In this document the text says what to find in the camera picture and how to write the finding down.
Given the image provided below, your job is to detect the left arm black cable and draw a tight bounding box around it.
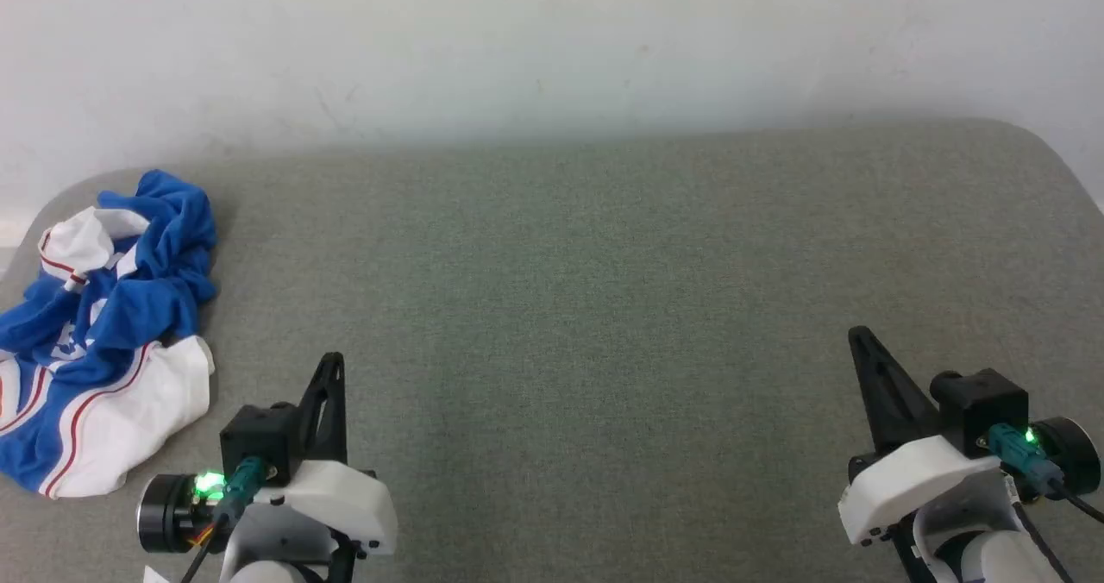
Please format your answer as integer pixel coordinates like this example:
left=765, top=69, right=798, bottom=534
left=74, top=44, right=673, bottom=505
left=179, top=456, right=267, bottom=583

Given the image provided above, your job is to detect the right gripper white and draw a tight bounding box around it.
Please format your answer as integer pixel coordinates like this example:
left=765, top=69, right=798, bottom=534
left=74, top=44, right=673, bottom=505
left=838, top=326, right=1006, bottom=548

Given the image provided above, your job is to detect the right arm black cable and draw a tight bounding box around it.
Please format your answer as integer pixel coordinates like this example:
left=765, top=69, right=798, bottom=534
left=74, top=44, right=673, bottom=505
left=988, top=423, right=1104, bottom=583

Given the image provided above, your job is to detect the blue white basketball jersey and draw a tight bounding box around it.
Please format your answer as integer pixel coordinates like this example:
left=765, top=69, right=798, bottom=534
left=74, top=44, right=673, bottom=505
left=0, top=169, right=218, bottom=499

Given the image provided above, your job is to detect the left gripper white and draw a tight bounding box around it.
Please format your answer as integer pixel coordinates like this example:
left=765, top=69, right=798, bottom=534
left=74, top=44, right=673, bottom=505
left=250, top=352, right=399, bottom=560

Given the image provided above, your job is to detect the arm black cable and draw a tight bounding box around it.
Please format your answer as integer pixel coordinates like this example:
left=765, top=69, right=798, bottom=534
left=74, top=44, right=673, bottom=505
left=988, top=423, right=1104, bottom=583
left=179, top=456, right=267, bottom=583

